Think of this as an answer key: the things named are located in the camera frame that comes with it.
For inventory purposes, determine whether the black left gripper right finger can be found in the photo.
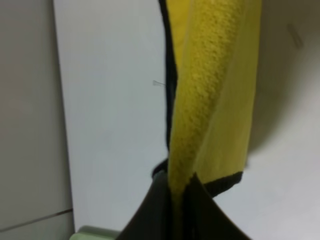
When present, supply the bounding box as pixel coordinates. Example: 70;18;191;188
182;173;249;240

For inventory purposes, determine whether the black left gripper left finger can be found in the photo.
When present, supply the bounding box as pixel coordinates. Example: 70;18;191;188
119;174;172;240

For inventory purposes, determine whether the yellow towel with black trim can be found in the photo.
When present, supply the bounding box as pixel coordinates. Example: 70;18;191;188
150;0;263;211

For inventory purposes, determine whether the light green plastic tray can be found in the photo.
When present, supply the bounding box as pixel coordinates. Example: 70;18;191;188
70;225;121;240

